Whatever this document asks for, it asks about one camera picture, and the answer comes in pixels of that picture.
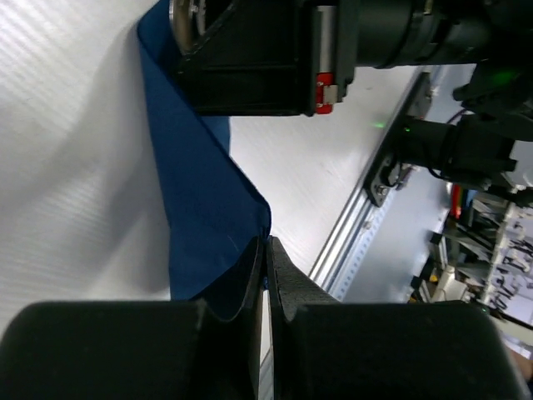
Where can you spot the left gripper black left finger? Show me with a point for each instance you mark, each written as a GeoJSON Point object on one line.
{"type": "Point", "coordinates": [204, 348]}

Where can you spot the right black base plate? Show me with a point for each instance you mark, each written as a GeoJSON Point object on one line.
{"type": "Point", "coordinates": [385, 170]}

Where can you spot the aluminium mounting rail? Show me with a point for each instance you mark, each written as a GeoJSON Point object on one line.
{"type": "Point", "coordinates": [343, 253]}

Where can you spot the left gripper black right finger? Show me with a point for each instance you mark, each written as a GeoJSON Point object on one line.
{"type": "Point", "coordinates": [325, 349]}

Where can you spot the blue paper napkin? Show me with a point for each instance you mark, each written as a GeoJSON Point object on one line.
{"type": "Point", "coordinates": [213, 210]}

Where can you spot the cluttered background shelf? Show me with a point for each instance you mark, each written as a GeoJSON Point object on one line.
{"type": "Point", "coordinates": [483, 254]}

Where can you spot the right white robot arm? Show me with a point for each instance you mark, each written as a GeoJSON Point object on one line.
{"type": "Point", "coordinates": [493, 36]}

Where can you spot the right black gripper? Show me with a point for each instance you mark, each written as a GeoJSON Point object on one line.
{"type": "Point", "coordinates": [263, 58]}

